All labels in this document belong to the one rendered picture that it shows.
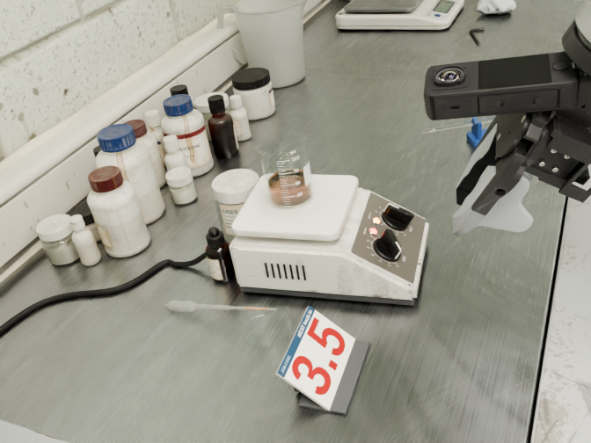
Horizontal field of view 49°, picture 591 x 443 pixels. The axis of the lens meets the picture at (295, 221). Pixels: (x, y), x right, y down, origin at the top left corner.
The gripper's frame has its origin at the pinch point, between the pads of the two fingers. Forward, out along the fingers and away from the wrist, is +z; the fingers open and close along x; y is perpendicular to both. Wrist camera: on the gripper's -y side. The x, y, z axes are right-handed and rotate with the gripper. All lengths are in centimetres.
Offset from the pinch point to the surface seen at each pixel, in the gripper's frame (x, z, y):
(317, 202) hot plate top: 3.4, 10.1, -11.8
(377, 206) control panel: 6.7, 10.3, -5.0
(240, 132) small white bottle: 32, 31, -25
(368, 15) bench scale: 85, 32, -11
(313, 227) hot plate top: -1.2, 9.0, -11.5
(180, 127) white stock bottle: 22.0, 25.0, -32.2
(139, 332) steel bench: -11.5, 24.0, -24.3
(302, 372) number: -16.3, 11.2, -8.3
